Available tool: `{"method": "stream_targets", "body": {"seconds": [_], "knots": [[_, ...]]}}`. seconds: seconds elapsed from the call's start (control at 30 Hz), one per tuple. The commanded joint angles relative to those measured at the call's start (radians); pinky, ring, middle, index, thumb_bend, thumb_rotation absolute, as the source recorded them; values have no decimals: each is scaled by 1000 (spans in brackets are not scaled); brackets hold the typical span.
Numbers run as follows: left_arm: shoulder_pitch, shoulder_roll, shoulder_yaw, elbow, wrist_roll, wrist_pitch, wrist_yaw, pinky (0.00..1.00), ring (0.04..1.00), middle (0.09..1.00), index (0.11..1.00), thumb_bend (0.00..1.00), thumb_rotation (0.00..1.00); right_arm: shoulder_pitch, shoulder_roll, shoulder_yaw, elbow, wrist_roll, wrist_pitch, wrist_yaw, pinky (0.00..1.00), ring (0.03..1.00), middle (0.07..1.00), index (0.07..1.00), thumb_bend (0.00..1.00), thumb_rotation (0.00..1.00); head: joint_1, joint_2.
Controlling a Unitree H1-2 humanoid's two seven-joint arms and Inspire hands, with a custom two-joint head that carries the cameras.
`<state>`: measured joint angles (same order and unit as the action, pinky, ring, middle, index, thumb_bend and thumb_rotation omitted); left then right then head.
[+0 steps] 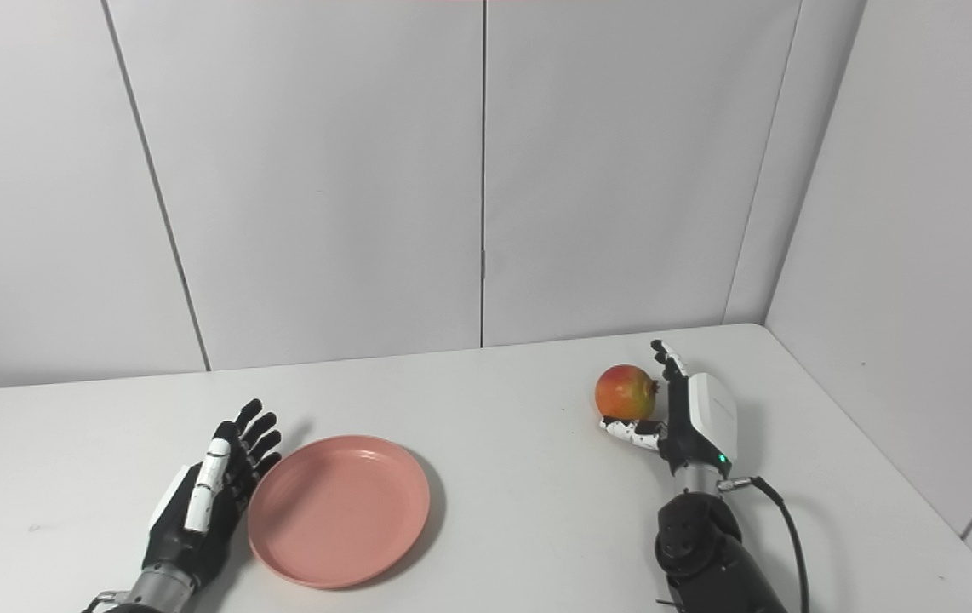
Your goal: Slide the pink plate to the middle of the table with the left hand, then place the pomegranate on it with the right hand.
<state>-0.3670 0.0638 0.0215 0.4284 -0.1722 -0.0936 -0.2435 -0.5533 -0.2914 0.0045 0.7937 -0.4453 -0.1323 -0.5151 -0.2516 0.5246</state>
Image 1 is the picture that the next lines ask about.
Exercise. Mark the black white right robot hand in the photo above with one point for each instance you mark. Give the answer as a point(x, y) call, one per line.
point(707, 417)

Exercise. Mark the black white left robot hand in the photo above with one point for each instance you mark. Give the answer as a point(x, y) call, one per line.
point(184, 545)

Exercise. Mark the red yellow pomegranate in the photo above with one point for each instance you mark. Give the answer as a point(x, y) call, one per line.
point(625, 392)

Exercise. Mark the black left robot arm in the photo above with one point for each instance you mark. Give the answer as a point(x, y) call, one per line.
point(158, 592)

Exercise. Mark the pink round plate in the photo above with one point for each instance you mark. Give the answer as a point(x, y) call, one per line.
point(337, 511)

